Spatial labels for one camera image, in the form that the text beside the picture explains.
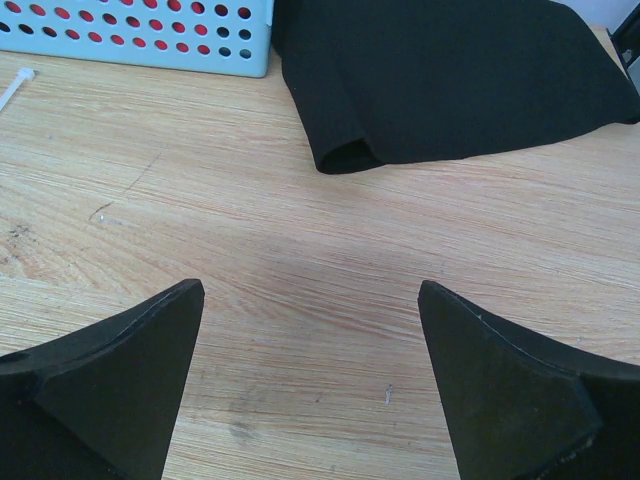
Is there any light blue perforated basket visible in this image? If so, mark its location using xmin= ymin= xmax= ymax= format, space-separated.
xmin=1 ymin=0 xmax=274 ymax=78

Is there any black folded cloth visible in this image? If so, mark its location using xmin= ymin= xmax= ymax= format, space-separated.
xmin=272 ymin=1 xmax=639 ymax=174

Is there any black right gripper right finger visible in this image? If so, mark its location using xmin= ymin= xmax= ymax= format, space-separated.
xmin=418 ymin=281 xmax=639 ymax=479

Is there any red cloth in basket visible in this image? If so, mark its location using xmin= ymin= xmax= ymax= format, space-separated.
xmin=1 ymin=0 xmax=270 ymax=57

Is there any white zip tie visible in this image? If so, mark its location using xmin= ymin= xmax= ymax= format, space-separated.
xmin=0 ymin=67 xmax=36 ymax=110

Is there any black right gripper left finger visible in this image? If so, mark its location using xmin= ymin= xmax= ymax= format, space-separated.
xmin=1 ymin=279 xmax=204 ymax=479

